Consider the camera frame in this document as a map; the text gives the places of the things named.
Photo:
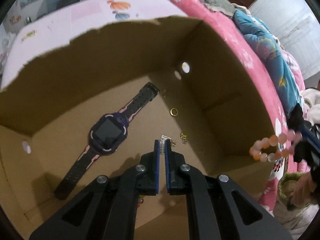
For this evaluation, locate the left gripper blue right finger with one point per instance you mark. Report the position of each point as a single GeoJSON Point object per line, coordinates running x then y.
{"type": "Point", "coordinates": [182, 179]}

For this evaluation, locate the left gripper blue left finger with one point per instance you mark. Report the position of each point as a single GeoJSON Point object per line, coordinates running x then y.
{"type": "Point", "coordinates": [122, 193]}

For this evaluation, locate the silver hair clip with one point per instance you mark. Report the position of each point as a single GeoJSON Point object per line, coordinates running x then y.
{"type": "Point", "coordinates": [162, 141]}

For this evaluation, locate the person's right hand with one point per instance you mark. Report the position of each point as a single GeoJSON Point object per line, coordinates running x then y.
{"type": "Point", "coordinates": [304, 187]}

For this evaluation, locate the purple pink smartwatch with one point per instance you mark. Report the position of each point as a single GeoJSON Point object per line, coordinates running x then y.
{"type": "Point", "coordinates": [104, 138]}

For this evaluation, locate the brown cardboard box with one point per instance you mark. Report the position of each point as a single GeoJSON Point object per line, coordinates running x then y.
{"type": "Point", "coordinates": [78, 102]}

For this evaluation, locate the blue patterned quilt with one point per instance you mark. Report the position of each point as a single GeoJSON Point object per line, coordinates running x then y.
{"type": "Point", "coordinates": [281, 66]}

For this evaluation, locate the pink floral blanket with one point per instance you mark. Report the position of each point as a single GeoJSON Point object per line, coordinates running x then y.
{"type": "Point", "coordinates": [234, 101]}

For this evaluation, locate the yellow green hair clip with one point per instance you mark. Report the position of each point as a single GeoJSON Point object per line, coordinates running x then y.
{"type": "Point", "coordinates": [28, 35]}

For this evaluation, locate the gold chain earrings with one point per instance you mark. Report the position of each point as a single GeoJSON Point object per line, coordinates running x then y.
{"type": "Point", "coordinates": [183, 138]}

